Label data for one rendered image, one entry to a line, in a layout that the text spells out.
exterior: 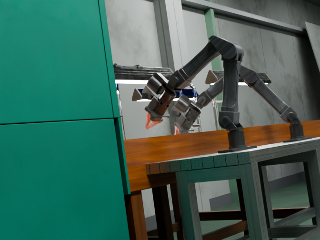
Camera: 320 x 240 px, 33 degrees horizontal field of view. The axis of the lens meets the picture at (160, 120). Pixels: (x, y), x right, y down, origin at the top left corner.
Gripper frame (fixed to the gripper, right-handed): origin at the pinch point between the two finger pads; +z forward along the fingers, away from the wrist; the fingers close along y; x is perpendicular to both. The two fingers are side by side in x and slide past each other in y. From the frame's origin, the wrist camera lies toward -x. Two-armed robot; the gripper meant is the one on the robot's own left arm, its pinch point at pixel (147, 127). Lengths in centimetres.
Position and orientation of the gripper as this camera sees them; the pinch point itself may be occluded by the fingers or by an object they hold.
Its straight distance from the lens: 227.2
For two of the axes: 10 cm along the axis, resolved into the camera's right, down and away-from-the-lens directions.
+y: -6.4, 0.4, -7.7
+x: 5.9, 6.6, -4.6
